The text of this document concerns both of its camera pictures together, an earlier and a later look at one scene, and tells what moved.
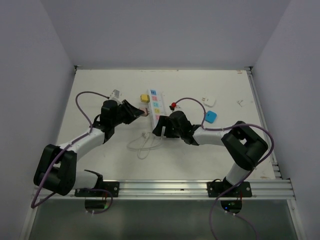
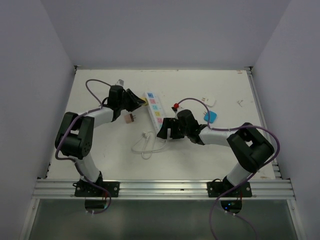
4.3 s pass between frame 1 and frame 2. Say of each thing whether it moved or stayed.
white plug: stayed
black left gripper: moved
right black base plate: stayed
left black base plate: stayed
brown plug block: moved
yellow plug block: moved
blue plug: stayed
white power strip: moved
